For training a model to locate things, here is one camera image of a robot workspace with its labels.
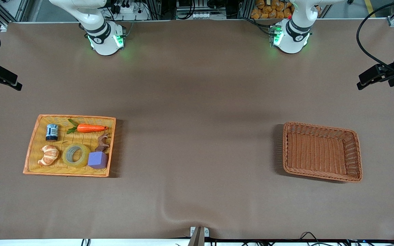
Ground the yellow clear tape roll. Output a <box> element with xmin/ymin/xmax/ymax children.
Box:
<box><xmin>62</xmin><ymin>142</ymin><xmax>91</xmax><ymax>168</ymax></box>

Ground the small blue white can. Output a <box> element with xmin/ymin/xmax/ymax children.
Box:
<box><xmin>45</xmin><ymin>124</ymin><xmax>59</xmax><ymax>141</ymax></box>

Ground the toy croissant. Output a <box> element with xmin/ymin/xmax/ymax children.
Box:
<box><xmin>38</xmin><ymin>145</ymin><xmax>60</xmax><ymax>166</ymax></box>

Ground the orange woven tray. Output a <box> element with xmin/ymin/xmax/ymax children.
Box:
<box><xmin>23</xmin><ymin>114</ymin><xmax>116</xmax><ymax>177</ymax></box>

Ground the brown wicker basket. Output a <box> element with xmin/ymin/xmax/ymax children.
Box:
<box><xmin>283</xmin><ymin>122</ymin><xmax>363</xmax><ymax>183</ymax></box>

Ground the orange toy carrot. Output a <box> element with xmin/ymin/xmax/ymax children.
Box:
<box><xmin>66</xmin><ymin>119</ymin><xmax>109</xmax><ymax>134</ymax></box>

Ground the brown toy horse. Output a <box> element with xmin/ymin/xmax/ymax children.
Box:
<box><xmin>94</xmin><ymin>133</ymin><xmax>110</xmax><ymax>152</ymax></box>

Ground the purple foam cube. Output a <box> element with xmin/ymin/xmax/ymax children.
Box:
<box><xmin>88</xmin><ymin>151</ymin><xmax>109</xmax><ymax>169</ymax></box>

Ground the bag of orange bread rolls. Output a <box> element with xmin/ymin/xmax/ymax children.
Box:
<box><xmin>251</xmin><ymin>0</ymin><xmax>294</xmax><ymax>19</ymax></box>

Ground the white power strip with plugs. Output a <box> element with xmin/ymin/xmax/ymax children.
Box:
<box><xmin>110</xmin><ymin>0</ymin><xmax>149</xmax><ymax>21</ymax></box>

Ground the white narrow power strip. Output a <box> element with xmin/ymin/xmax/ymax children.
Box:
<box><xmin>192</xmin><ymin>11</ymin><xmax>227</xmax><ymax>20</ymax></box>

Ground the brown table cloth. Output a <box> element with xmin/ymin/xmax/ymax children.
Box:
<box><xmin>0</xmin><ymin>19</ymin><xmax>394</xmax><ymax>240</ymax></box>

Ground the black looped floor cable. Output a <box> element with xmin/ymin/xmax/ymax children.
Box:
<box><xmin>298</xmin><ymin>232</ymin><xmax>324</xmax><ymax>246</ymax></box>

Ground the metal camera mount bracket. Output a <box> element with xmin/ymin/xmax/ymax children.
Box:
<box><xmin>187</xmin><ymin>226</ymin><xmax>210</xmax><ymax>246</ymax></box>

